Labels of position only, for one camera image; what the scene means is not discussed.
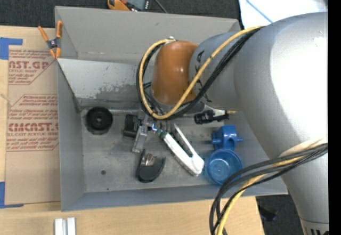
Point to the grey metal bin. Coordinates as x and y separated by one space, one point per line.
112 159

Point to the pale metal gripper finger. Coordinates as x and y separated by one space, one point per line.
139 140

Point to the blue plastic fitting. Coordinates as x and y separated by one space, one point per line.
225 136

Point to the black round wheel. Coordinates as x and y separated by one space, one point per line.
99 120

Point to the brown cardboard board red print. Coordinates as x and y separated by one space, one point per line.
32 170

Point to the black and silver clip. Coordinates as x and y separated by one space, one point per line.
149 171

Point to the small black box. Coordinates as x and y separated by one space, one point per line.
130 126

